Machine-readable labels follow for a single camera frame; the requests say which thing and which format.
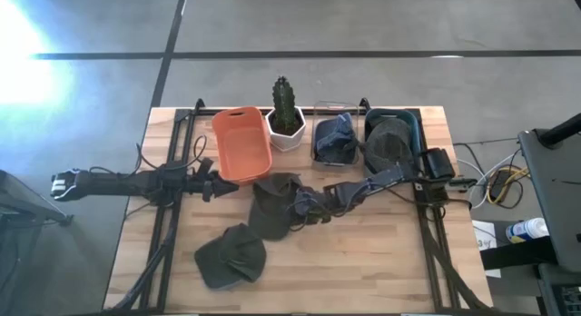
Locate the navy blue cap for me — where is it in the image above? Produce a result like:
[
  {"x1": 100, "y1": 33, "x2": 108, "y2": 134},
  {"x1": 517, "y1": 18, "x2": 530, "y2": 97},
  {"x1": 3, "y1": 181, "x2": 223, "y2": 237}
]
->
[
  {"x1": 314, "y1": 112, "x2": 359, "y2": 165},
  {"x1": 288, "y1": 188, "x2": 321, "y2": 230}
]

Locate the plastic bottle blue label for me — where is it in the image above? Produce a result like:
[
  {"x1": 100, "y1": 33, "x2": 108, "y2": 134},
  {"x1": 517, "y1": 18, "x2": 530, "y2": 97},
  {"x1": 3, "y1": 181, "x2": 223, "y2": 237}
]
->
[{"x1": 505, "y1": 217, "x2": 549, "y2": 244}]

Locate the clear plastic container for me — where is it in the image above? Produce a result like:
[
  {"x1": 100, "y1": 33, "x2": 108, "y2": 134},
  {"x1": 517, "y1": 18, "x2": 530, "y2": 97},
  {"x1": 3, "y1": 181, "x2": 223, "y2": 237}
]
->
[{"x1": 310, "y1": 101, "x2": 362, "y2": 170}]

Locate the white cable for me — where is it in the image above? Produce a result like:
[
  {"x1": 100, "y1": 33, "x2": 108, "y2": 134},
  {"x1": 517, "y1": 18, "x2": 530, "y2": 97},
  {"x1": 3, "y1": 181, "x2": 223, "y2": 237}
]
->
[{"x1": 456, "y1": 151, "x2": 524, "y2": 210}]

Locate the white paper sheet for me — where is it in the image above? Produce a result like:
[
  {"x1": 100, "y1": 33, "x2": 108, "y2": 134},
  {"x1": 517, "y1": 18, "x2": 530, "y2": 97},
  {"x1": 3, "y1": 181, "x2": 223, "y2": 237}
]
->
[{"x1": 471, "y1": 219, "x2": 503, "y2": 279}]

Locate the grey side stand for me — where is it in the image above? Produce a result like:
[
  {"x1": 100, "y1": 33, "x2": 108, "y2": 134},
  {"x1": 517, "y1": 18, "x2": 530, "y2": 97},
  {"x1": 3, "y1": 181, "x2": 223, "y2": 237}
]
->
[{"x1": 0, "y1": 169, "x2": 74, "y2": 229}]

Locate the grey case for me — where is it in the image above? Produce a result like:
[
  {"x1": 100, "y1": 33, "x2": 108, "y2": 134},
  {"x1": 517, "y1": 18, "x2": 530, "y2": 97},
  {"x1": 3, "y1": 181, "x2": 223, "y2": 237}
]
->
[{"x1": 517, "y1": 128, "x2": 581, "y2": 274}]

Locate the teal plastic bin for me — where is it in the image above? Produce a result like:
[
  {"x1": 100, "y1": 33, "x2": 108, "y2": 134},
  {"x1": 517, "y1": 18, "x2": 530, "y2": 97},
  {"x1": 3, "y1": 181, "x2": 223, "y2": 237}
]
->
[{"x1": 362, "y1": 107, "x2": 423, "y2": 176}]

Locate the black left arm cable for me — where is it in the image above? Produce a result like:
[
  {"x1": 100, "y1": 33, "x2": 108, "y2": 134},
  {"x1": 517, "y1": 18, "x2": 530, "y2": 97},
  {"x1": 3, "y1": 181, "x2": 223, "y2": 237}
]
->
[{"x1": 133, "y1": 133, "x2": 208, "y2": 173}]

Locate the black strap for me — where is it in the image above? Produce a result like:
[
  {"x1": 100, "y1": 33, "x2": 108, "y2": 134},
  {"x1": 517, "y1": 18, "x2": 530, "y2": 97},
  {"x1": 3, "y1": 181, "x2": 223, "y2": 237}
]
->
[{"x1": 479, "y1": 236, "x2": 559, "y2": 271}]

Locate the yellow cable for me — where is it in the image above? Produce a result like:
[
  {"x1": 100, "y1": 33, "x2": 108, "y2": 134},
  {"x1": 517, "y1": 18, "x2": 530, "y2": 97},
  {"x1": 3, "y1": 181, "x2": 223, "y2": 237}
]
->
[{"x1": 485, "y1": 164, "x2": 533, "y2": 206}]

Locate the black pole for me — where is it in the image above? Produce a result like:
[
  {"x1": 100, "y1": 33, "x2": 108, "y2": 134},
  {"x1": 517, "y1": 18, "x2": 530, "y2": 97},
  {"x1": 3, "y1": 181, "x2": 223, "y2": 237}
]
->
[{"x1": 537, "y1": 113, "x2": 581, "y2": 148}]

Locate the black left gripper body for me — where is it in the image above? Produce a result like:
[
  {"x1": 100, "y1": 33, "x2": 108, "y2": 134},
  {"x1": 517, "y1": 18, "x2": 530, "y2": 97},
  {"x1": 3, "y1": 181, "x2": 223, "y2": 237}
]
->
[{"x1": 183, "y1": 168, "x2": 224, "y2": 203}]

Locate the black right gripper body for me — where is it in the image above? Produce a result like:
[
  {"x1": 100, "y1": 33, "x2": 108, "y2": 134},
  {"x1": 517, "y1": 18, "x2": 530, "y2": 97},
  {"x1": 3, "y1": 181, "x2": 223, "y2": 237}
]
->
[{"x1": 311, "y1": 183, "x2": 351, "y2": 225}]

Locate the white hexagonal plant pot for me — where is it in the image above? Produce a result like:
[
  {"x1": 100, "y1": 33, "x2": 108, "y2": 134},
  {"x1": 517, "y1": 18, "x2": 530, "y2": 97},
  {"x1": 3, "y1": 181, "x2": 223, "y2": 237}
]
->
[{"x1": 265, "y1": 105, "x2": 307, "y2": 153}]

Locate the olive green cap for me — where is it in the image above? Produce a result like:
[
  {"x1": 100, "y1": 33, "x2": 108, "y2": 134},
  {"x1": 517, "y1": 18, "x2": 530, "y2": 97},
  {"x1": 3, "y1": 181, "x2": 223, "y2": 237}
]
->
[
  {"x1": 364, "y1": 118, "x2": 415, "y2": 174},
  {"x1": 248, "y1": 172, "x2": 304, "y2": 242},
  {"x1": 193, "y1": 222, "x2": 268, "y2": 291}
]

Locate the orange plastic bin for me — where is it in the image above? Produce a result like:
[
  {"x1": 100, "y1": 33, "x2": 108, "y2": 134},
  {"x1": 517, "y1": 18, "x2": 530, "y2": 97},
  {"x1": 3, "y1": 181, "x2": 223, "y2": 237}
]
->
[{"x1": 212, "y1": 105, "x2": 274, "y2": 185}]

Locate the black keyboard device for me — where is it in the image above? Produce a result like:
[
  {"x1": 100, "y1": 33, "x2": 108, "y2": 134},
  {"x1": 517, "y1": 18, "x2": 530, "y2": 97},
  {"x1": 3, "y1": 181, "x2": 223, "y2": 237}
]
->
[{"x1": 551, "y1": 282, "x2": 581, "y2": 316}]

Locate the green cactus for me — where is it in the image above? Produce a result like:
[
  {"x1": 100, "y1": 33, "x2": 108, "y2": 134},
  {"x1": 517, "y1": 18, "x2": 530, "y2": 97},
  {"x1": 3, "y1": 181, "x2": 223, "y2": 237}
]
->
[{"x1": 271, "y1": 75, "x2": 297, "y2": 131}]

